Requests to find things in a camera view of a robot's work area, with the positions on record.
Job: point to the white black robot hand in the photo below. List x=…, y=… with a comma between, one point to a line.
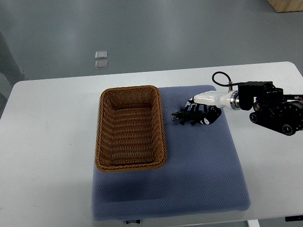
x=213, y=100

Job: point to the dark toy crocodile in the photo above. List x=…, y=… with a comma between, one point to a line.
x=193, y=117

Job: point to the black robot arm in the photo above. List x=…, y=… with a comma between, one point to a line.
x=272, y=108

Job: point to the brown wicker basket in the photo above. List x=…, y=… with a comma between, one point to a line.
x=130, y=132

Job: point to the blue textured cushion mat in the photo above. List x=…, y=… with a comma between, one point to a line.
x=202, y=174

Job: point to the upper metal floor plate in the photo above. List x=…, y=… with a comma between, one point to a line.
x=100, y=54

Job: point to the wooden box corner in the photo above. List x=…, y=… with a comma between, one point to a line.
x=281, y=6

